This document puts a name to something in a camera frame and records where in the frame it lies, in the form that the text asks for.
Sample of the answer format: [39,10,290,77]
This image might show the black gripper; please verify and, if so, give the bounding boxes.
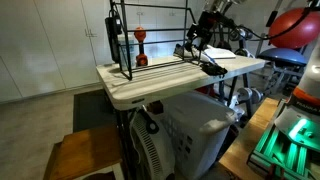
[185,10,236,46]

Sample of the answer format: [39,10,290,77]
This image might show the light wooden bench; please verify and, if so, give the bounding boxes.
[218,97,282,180]

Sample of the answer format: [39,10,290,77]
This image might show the orange cordless drill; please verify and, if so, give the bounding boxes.
[133,26,150,67]

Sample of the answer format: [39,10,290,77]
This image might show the grey running shoe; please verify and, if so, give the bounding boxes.
[191,36,215,64]
[172,43,202,62]

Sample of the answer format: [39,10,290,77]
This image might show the chrome dumbbell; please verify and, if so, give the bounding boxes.
[229,26,255,42]
[229,87,265,108]

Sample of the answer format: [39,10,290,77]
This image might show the brown wooden stool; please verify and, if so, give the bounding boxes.
[43,124,126,180]

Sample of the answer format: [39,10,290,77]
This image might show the white laundry basket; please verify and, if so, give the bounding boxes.
[156,91,239,180]

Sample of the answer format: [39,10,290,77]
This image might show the blue balance trainer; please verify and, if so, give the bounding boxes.
[258,47,308,67]

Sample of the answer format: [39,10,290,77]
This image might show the black metal shoe rack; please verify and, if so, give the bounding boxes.
[109,0,205,82]

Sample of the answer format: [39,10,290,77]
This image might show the green lit robot mounting platform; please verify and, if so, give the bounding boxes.
[246,99,320,180]

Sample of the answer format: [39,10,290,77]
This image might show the white cabinet doors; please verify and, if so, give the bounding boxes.
[0,0,116,103]

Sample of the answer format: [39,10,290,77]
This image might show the black floor mat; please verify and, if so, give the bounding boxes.
[72,89,118,133]

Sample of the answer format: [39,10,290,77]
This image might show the red exercise ball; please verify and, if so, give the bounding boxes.
[268,7,320,50]

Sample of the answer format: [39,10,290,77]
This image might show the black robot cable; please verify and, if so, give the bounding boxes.
[229,0,320,42]

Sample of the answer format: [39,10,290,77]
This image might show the black work glove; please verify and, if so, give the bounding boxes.
[199,61,229,77]

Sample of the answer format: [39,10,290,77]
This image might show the black hanging charger device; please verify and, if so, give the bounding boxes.
[104,9,123,64]

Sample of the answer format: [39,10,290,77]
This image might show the white floor fan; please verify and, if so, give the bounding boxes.
[129,108,176,180]

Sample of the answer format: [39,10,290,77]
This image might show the clear wipes container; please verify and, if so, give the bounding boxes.
[118,33,138,66]

